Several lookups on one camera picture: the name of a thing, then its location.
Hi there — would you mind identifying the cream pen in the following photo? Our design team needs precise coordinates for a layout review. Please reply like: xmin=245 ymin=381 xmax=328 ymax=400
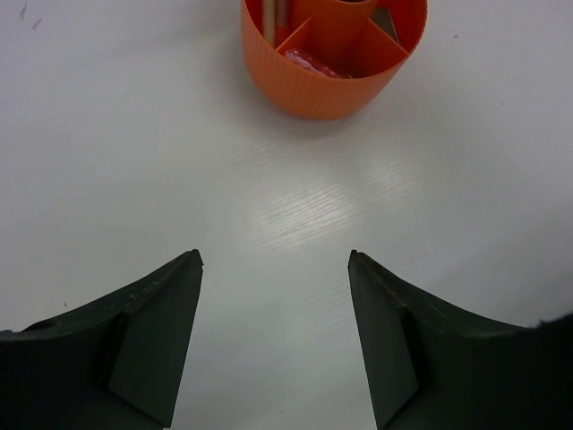
xmin=261 ymin=0 xmax=276 ymax=47

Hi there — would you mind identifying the orange round desk organizer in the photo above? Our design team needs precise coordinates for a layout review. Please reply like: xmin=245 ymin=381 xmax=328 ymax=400
xmin=241 ymin=1 xmax=428 ymax=120

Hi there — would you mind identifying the grey eraser block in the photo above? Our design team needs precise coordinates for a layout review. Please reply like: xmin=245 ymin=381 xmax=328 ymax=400
xmin=371 ymin=6 xmax=399 ymax=44

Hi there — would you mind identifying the pink correction tape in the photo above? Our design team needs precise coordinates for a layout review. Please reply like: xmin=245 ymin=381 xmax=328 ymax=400
xmin=282 ymin=47 xmax=352 ymax=79

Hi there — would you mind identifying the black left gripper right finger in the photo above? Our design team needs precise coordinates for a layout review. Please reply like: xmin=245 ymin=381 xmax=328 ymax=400
xmin=348 ymin=251 xmax=572 ymax=429

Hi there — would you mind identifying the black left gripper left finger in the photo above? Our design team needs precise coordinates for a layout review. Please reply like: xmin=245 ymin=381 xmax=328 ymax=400
xmin=1 ymin=250 xmax=203 ymax=429

